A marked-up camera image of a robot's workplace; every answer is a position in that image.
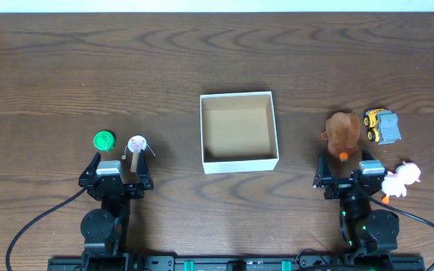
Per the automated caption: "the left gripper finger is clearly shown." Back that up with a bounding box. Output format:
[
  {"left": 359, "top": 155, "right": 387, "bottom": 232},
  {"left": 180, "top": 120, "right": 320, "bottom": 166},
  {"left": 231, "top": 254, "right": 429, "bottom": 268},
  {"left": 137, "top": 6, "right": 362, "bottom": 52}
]
[
  {"left": 79, "top": 152, "right": 101, "bottom": 181},
  {"left": 136, "top": 150, "right": 153, "bottom": 184}
]

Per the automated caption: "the green round toy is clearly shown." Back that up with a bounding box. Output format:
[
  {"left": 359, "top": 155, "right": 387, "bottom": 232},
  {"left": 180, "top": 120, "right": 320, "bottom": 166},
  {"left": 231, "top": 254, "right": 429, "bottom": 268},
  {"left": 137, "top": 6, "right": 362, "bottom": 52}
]
[{"left": 93, "top": 130, "right": 116, "bottom": 152}]

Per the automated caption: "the white pink plush duck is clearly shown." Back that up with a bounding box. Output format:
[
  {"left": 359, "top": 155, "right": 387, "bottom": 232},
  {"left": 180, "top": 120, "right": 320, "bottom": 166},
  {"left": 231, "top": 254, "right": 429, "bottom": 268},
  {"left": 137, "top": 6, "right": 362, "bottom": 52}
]
[{"left": 381, "top": 161, "right": 421, "bottom": 205}]

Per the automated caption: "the yellow grey toy truck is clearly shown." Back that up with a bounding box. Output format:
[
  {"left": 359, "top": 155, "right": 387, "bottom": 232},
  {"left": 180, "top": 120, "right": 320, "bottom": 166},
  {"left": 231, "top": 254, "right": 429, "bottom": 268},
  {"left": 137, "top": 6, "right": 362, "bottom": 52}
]
[{"left": 363, "top": 108, "right": 402, "bottom": 145}]

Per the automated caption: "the brown plush capybara toy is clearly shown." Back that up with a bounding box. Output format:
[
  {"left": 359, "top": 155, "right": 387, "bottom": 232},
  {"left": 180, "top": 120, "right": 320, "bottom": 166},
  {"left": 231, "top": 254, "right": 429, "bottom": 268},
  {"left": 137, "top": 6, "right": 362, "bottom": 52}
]
[{"left": 321, "top": 112, "right": 360, "bottom": 162}]

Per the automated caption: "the pig face rattle drum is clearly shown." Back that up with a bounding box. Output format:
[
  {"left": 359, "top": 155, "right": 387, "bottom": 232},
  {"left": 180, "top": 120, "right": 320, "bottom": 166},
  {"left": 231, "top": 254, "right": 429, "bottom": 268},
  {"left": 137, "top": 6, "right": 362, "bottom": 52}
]
[{"left": 121, "top": 135, "right": 155, "bottom": 173}]

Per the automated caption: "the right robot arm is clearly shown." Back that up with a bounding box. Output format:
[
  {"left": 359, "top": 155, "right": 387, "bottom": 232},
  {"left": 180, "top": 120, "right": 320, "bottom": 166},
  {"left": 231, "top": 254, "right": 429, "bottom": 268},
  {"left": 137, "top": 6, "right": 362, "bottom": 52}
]
[{"left": 313, "top": 150, "right": 399, "bottom": 268}]

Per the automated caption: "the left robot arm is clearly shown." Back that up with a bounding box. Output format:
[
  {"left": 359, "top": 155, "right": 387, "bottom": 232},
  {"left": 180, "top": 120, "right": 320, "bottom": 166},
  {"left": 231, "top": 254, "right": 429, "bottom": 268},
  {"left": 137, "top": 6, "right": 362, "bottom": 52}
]
[{"left": 78, "top": 151, "right": 154, "bottom": 270}]

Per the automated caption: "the white cardboard box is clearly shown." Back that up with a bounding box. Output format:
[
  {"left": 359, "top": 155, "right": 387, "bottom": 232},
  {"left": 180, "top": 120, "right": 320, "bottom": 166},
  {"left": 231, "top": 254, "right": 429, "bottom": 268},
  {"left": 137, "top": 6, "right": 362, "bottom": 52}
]
[{"left": 200, "top": 91, "right": 280, "bottom": 174}]

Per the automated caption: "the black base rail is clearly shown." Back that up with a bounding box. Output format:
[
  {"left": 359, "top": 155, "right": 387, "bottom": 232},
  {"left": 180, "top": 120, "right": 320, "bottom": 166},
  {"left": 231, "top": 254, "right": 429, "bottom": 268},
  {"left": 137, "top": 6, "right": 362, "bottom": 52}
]
[{"left": 47, "top": 253, "right": 425, "bottom": 271}]

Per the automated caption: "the left black cable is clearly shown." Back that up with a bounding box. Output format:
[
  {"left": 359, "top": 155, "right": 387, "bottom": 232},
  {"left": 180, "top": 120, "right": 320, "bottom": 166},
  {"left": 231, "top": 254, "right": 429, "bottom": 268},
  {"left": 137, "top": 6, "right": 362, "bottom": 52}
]
[{"left": 5, "top": 187, "right": 89, "bottom": 271}]

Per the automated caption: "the black cable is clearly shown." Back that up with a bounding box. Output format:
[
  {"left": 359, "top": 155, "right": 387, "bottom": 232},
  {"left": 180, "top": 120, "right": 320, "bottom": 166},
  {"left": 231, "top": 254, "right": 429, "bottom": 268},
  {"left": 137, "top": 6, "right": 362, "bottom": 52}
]
[
  {"left": 354, "top": 180, "right": 434, "bottom": 271},
  {"left": 5, "top": 187, "right": 89, "bottom": 271}
]

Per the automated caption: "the right black cable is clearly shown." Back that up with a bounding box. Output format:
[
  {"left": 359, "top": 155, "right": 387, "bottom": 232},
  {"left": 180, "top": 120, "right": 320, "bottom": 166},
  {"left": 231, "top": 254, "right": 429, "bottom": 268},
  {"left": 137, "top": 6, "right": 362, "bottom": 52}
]
[{"left": 354, "top": 180, "right": 434, "bottom": 271}]

